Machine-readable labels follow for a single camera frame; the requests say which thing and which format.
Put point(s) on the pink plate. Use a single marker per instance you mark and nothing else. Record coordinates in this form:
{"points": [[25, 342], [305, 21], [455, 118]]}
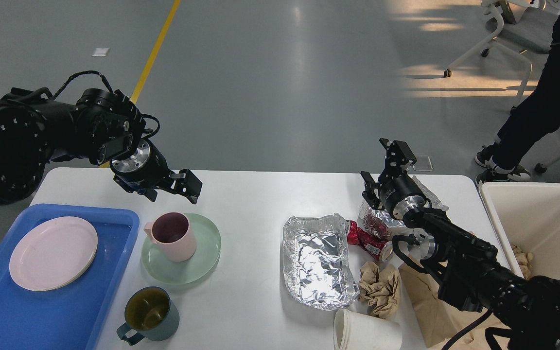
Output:
{"points": [[53, 254]]}

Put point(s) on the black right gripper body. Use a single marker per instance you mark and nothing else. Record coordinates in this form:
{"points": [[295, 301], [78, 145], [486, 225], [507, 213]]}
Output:
{"points": [[399, 193]]}

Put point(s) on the brown paper bag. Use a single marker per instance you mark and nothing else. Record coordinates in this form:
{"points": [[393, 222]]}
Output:
{"points": [[440, 321]]}

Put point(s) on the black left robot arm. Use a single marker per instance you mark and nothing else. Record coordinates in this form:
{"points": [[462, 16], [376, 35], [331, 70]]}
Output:
{"points": [[104, 126]]}

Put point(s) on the person in dark trousers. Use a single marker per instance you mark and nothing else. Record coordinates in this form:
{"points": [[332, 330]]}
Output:
{"points": [[534, 118]]}

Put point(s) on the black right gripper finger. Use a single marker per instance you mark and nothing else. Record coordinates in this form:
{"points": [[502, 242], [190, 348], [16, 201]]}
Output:
{"points": [[370, 193], [398, 154]]}

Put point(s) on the crumpled paper in bin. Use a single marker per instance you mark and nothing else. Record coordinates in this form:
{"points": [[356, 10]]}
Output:
{"points": [[524, 261]]}

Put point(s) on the white paper cup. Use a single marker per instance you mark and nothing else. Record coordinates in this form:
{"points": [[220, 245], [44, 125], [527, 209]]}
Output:
{"points": [[357, 331]]}

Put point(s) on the blue plastic tray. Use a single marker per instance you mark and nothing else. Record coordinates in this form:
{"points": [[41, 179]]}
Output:
{"points": [[71, 317]]}

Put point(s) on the aluminium foil tray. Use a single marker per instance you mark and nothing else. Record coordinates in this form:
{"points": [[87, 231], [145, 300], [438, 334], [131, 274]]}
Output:
{"points": [[315, 262]]}

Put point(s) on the crushed red can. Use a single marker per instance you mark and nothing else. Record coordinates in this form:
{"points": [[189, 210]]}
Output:
{"points": [[379, 248]]}

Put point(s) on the grey office chair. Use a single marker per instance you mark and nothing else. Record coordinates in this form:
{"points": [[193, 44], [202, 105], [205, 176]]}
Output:
{"points": [[516, 27]]}

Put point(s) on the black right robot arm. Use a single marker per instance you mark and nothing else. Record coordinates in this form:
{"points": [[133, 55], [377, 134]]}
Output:
{"points": [[465, 267]]}

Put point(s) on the crumpled brown paper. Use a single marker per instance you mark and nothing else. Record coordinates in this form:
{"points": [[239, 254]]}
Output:
{"points": [[380, 289]]}

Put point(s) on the white plastic bin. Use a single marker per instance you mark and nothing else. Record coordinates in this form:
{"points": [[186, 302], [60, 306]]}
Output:
{"points": [[527, 215]]}

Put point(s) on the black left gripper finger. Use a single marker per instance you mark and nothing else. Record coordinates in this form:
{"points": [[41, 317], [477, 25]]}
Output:
{"points": [[186, 184], [149, 193]]}

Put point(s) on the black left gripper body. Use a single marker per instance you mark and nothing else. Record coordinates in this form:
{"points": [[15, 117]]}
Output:
{"points": [[145, 168]]}

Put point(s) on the green plate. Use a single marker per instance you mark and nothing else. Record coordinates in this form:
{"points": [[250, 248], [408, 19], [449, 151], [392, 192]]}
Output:
{"points": [[208, 247]]}

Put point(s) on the dark teal mug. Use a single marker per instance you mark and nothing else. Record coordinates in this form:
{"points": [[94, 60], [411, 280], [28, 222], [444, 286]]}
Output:
{"points": [[149, 314]]}

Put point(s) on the white chair leg right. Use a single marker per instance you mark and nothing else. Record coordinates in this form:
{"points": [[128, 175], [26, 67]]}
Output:
{"points": [[541, 167]]}

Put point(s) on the pink mug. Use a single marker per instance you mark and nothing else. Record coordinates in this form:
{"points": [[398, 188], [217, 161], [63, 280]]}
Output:
{"points": [[173, 233]]}

